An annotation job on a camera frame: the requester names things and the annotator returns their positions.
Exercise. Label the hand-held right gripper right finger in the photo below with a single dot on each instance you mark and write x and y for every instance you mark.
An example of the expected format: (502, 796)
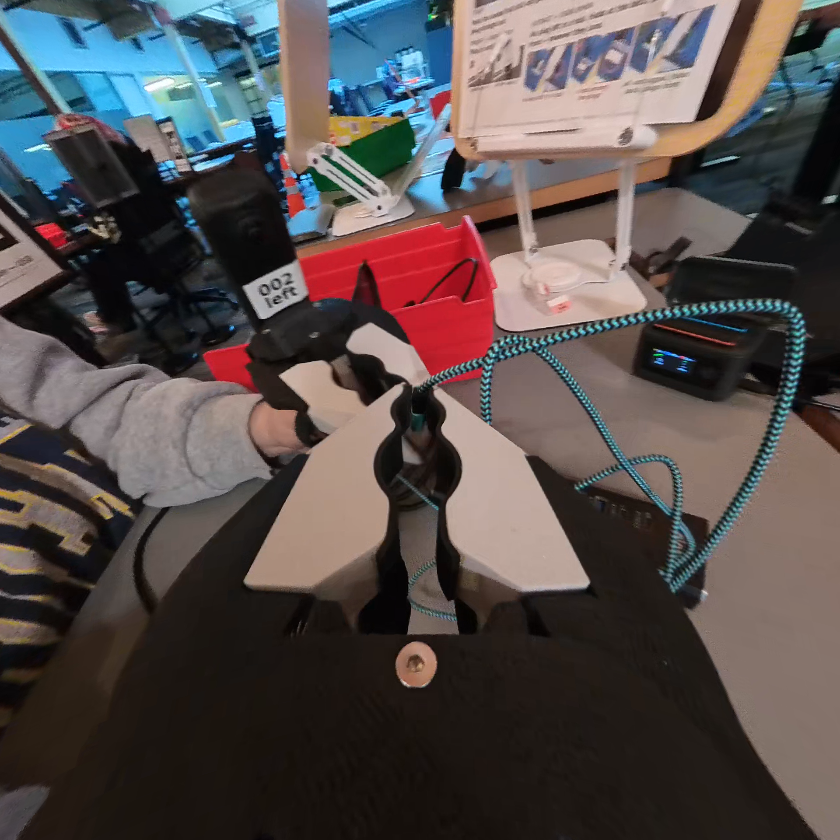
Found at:
(512, 525)

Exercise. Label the black battery charger with display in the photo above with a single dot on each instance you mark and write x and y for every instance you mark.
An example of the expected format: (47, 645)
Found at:
(695, 361)

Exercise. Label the plain wooden document stand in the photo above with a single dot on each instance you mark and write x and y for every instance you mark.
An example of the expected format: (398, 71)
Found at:
(302, 79)

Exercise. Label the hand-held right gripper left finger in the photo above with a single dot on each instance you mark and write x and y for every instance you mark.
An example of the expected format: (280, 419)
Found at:
(328, 525)

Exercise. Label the framed white sign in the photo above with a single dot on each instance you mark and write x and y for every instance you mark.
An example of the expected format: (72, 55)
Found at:
(26, 269)

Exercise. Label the black office chair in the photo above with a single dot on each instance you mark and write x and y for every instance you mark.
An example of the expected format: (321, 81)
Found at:
(164, 262)

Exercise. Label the person's striped knit sweater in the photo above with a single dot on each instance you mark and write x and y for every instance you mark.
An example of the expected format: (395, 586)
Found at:
(52, 525)

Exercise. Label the orange traffic cone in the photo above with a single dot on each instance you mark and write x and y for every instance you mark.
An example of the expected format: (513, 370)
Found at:
(294, 193)

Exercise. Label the black multiport usb hub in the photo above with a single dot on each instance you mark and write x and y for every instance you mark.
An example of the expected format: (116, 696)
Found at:
(630, 518)

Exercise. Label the green plastic bin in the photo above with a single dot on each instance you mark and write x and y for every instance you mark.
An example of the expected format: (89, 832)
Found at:
(380, 157)

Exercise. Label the person's left hand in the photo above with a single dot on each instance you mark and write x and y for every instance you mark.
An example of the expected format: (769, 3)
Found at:
(275, 430)

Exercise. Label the person's left forearm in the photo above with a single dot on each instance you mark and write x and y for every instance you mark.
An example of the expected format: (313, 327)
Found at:
(131, 407)

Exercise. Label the wooden edged workbench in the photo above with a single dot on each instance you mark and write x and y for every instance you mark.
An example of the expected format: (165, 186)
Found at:
(571, 190)

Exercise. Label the red plastic bin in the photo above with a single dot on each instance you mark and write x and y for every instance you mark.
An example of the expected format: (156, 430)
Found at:
(420, 331)

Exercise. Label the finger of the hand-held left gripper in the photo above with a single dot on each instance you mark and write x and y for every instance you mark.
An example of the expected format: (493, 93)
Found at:
(315, 387)
(387, 351)

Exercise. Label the printed instruction sheet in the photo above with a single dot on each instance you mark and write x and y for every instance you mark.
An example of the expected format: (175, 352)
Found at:
(590, 105)

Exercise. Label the instruction sheet on wooden stand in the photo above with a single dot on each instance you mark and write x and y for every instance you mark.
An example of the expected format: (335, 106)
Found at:
(590, 289)

